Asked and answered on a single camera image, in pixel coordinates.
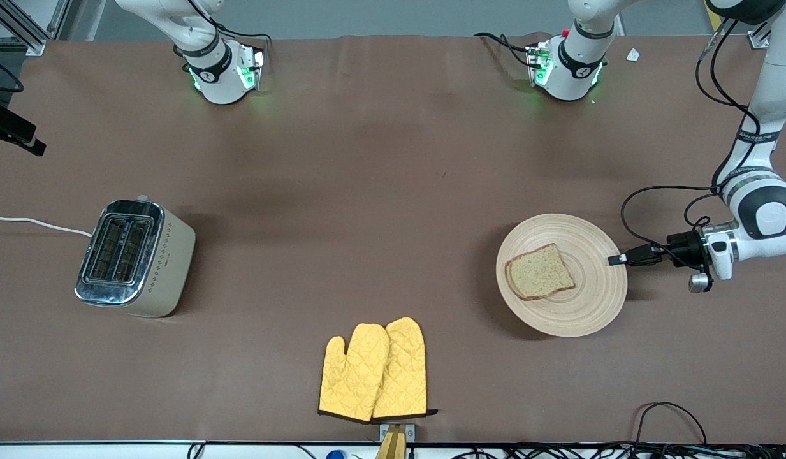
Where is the black left base cable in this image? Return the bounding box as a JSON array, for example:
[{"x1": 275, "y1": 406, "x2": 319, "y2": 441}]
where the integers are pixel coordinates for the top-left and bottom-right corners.
[{"x1": 474, "y1": 32, "x2": 535, "y2": 68}]

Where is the black base cable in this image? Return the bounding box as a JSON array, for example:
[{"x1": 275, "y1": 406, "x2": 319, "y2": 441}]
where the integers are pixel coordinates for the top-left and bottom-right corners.
[
  {"x1": 189, "y1": 0, "x2": 277, "y2": 44},
  {"x1": 474, "y1": 32, "x2": 535, "y2": 68}
]

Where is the round light wooden plate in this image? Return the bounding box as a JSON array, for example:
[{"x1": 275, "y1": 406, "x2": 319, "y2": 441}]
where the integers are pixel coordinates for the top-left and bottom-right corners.
[{"x1": 495, "y1": 214, "x2": 628, "y2": 338}]

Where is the white toaster power cord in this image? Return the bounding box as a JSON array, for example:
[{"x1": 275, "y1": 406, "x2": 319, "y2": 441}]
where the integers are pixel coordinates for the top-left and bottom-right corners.
[{"x1": 0, "y1": 215, "x2": 92, "y2": 238}]

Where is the black cable bundle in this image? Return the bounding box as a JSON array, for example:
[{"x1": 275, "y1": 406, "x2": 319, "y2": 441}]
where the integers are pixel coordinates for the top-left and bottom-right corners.
[{"x1": 450, "y1": 442, "x2": 786, "y2": 459}]

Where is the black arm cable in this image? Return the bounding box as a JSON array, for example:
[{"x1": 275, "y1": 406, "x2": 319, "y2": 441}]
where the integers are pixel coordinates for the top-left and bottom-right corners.
[
  {"x1": 621, "y1": 19, "x2": 761, "y2": 256},
  {"x1": 0, "y1": 54, "x2": 24, "y2": 94}
]

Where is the beige chrome two-slot toaster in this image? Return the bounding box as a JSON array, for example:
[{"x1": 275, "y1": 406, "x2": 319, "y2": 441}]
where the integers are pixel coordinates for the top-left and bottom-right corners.
[{"x1": 74, "y1": 196, "x2": 196, "y2": 318}]

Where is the black right base cable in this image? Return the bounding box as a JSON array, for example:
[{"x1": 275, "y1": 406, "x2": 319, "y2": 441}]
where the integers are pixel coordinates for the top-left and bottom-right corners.
[{"x1": 189, "y1": 0, "x2": 277, "y2": 44}]

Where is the aluminium frame profile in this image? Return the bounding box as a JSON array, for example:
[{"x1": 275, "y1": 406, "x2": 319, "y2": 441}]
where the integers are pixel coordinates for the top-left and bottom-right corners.
[{"x1": 0, "y1": 0, "x2": 71, "y2": 57}]

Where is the brown table cover sheet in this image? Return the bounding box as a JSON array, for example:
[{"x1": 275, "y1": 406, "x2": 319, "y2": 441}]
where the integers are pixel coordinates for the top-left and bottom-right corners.
[{"x1": 0, "y1": 33, "x2": 786, "y2": 445}]

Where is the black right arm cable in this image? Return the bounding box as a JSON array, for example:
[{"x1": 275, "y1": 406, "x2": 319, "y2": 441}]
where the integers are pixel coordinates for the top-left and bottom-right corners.
[{"x1": 0, "y1": 54, "x2": 24, "y2": 94}]

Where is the small metal table bracket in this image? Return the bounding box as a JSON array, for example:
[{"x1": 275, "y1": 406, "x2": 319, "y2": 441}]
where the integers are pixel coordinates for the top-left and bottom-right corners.
[{"x1": 379, "y1": 423, "x2": 416, "y2": 444}]

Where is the black looped cable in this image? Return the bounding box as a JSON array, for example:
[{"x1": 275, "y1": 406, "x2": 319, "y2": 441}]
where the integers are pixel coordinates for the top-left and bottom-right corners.
[{"x1": 634, "y1": 402, "x2": 709, "y2": 447}]

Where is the brown toast slice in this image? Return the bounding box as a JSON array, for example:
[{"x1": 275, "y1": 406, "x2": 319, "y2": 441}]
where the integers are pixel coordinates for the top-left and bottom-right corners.
[{"x1": 505, "y1": 243, "x2": 576, "y2": 301}]

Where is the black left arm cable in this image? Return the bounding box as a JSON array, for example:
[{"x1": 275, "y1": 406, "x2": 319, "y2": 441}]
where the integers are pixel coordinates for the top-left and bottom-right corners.
[{"x1": 621, "y1": 19, "x2": 761, "y2": 256}]

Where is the yellow quilted oven mitt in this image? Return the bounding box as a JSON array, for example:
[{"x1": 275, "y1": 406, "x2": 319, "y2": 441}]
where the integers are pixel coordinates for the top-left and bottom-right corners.
[
  {"x1": 318, "y1": 323, "x2": 391, "y2": 423},
  {"x1": 372, "y1": 317, "x2": 438, "y2": 419}
]

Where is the wooden stick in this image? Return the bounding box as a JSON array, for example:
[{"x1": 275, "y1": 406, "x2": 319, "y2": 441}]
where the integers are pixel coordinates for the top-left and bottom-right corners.
[{"x1": 375, "y1": 426, "x2": 407, "y2": 459}]

